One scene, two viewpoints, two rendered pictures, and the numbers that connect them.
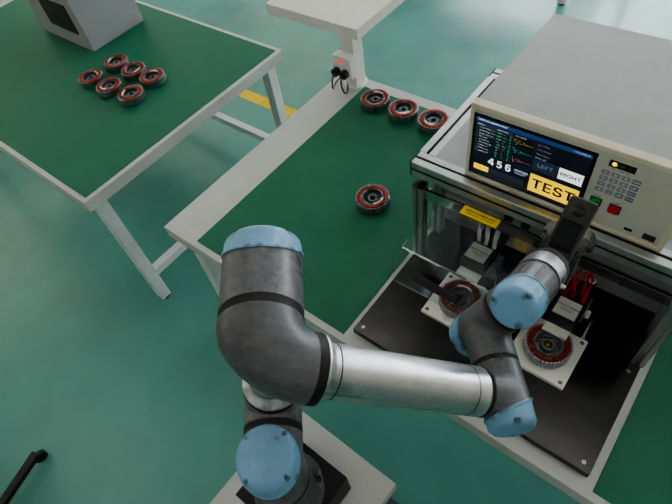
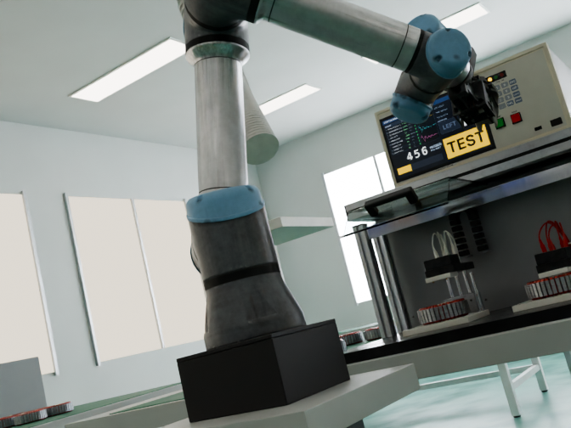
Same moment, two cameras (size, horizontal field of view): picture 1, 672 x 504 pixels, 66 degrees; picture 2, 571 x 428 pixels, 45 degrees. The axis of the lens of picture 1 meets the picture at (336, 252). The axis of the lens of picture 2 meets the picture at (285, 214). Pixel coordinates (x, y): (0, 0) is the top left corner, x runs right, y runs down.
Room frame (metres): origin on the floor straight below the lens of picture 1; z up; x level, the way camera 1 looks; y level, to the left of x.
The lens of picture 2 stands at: (-0.70, 0.40, 0.84)
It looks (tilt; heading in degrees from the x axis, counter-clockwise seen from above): 10 degrees up; 344
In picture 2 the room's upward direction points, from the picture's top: 14 degrees counter-clockwise
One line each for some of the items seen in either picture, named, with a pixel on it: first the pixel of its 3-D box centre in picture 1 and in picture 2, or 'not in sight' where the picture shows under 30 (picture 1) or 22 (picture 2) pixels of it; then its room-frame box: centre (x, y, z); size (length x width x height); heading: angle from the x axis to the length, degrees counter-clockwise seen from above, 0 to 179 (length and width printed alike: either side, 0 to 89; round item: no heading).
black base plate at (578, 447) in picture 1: (502, 325); (504, 318); (0.62, -0.39, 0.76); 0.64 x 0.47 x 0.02; 43
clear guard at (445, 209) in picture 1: (471, 245); (419, 208); (0.70, -0.31, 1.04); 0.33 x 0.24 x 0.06; 133
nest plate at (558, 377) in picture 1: (545, 350); (558, 297); (0.53, -0.46, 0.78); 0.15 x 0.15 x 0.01; 43
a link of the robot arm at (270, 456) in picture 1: (272, 462); (230, 230); (0.32, 0.20, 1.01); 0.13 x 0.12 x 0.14; 175
